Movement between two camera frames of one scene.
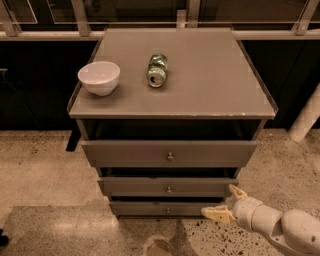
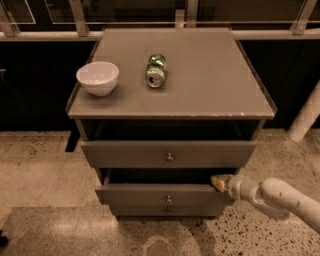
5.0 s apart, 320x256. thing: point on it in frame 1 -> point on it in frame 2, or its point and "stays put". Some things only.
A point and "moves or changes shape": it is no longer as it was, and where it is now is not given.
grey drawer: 165,186 moves or changes shape
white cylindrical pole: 307,117 stays put
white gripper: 246,212 -> 235,187
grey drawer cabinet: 168,116 stays put
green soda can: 157,69 stays put
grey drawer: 161,208 stays put
